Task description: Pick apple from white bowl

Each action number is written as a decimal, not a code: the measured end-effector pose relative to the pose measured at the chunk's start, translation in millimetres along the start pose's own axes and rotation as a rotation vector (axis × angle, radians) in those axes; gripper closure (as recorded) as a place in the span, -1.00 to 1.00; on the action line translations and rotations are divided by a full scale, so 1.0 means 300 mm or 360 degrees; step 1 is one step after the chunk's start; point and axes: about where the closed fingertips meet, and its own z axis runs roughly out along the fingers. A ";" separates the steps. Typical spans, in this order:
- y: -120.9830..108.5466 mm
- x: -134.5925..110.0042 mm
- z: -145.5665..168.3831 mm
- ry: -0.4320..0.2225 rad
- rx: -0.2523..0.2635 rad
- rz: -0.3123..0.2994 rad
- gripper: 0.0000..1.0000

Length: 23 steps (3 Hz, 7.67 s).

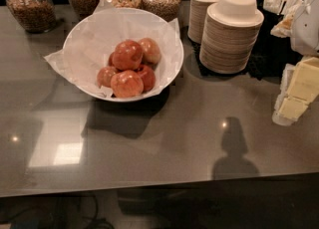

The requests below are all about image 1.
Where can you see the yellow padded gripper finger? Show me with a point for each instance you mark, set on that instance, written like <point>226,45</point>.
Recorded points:
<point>298,89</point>

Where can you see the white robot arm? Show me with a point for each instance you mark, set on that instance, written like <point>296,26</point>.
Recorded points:
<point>305,29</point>

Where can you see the front paper bowl stack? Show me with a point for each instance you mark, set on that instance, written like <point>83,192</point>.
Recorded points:
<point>230,31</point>

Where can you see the paper bowl stack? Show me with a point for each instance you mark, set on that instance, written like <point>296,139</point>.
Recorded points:
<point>230,31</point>
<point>197,13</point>

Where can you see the back paper bowl stack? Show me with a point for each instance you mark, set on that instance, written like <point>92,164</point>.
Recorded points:
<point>197,13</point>

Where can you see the right lower red apple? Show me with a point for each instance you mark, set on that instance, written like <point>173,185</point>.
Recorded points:
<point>147,75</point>

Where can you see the front red apple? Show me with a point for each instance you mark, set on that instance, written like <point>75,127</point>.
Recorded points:
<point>127,84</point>

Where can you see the top red apple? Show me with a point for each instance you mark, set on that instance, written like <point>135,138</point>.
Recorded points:
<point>127,55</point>

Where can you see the white bowl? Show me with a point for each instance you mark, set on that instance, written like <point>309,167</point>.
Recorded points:
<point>93,37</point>

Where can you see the small hidden red apple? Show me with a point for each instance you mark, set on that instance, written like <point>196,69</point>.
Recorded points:
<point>110,60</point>

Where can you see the left red apple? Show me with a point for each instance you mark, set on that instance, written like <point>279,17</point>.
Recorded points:
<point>104,76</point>

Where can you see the black mat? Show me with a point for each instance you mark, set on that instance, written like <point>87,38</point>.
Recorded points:
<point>270,54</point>

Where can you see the white paper liner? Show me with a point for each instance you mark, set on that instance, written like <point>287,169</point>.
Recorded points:
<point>83,57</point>

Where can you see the far left grain jar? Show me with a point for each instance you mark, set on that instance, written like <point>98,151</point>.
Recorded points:
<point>34,16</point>

